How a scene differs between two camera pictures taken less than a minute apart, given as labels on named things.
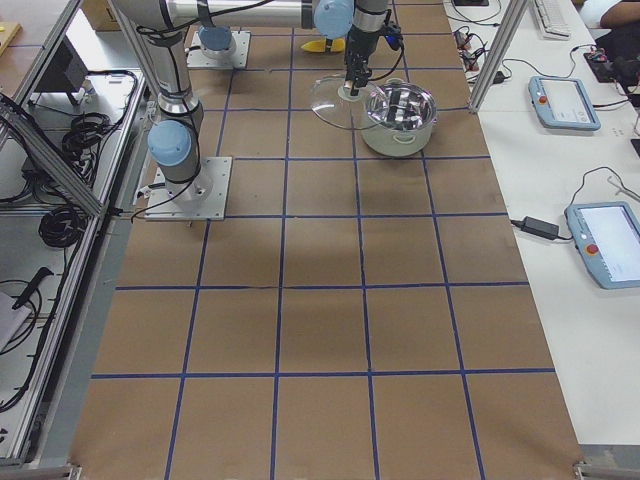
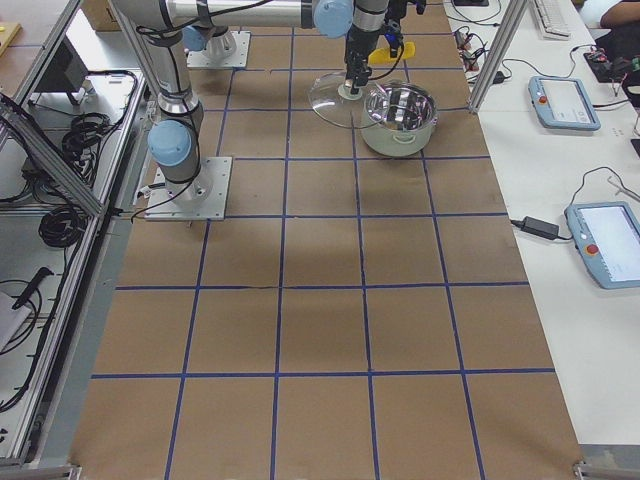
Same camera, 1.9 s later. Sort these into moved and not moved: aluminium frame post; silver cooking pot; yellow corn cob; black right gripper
Moved: yellow corn cob
Not moved: black right gripper; aluminium frame post; silver cooking pot
